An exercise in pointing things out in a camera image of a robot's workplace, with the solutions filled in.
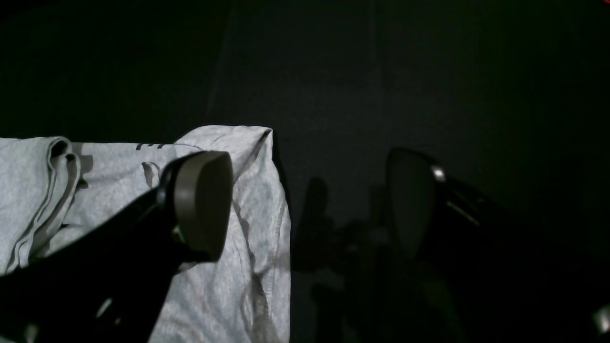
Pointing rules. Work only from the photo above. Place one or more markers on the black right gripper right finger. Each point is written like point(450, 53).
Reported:
point(507, 287)

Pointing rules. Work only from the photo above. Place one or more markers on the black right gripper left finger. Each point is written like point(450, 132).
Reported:
point(110, 285)

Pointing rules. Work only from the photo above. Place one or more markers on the grey t-shirt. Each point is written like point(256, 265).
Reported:
point(54, 191)

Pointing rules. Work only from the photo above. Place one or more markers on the black table cloth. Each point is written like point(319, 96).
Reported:
point(511, 96)

